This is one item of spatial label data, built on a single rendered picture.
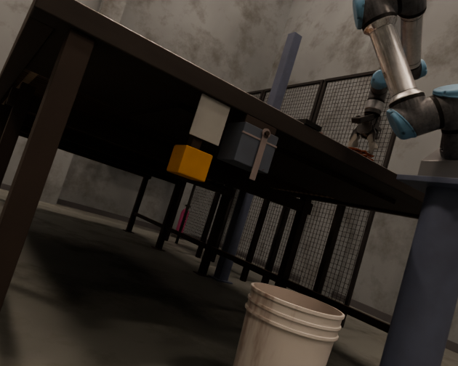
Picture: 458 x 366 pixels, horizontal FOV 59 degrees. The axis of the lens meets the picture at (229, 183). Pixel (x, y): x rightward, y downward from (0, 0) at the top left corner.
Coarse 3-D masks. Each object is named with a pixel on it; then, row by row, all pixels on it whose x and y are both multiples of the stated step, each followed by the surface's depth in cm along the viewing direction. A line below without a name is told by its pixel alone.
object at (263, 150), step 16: (240, 128) 119; (256, 128) 120; (272, 128) 125; (224, 144) 124; (240, 144) 117; (256, 144) 120; (272, 144) 124; (224, 160) 124; (240, 160) 118; (256, 160) 120
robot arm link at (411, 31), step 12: (408, 0) 135; (420, 0) 137; (408, 12) 140; (420, 12) 141; (408, 24) 146; (420, 24) 146; (408, 36) 150; (420, 36) 151; (408, 48) 155; (420, 48) 156; (408, 60) 160; (420, 60) 162; (420, 72) 166
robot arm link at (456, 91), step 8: (440, 88) 134; (448, 88) 131; (456, 88) 129; (432, 96) 133; (440, 96) 130; (448, 96) 128; (456, 96) 127; (440, 104) 129; (448, 104) 129; (456, 104) 128; (440, 112) 129; (448, 112) 129; (456, 112) 129; (440, 120) 130; (448, 120) 130; (456, 120) 130; (440, 128) 133; (448, 128) 133; (456, 128) 131
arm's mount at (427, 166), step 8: (432, 152) 146; (424, 160) 143; (432, 160) 140; (440, 160) 138; (448, 160) 135; (456, 160) 133; (424, 168) 142; (432, 168) 139; (440, 168) 137; (448, 168) 134; (456, 168) 132; (440, 176) 136; (448, 176) 133; (456, 176) 131
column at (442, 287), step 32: (448, 192) 130; (448, 224) 128; (416, 256) 132; (448, 256) 127; (416, 288) 129; (448, 288) 126; (416, 320) 126; (448, 320) 126; (384, 352) 133; (416, 352) 124
